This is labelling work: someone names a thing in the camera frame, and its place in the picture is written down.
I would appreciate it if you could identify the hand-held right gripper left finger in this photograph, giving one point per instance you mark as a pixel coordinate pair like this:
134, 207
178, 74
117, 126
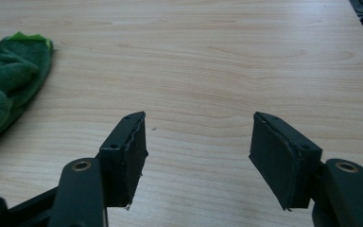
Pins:
123, 164

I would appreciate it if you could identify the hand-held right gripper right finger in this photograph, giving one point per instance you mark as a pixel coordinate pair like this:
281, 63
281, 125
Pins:
280, 160

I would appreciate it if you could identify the green plush toy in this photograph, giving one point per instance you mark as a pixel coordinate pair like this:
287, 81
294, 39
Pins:
6, 85

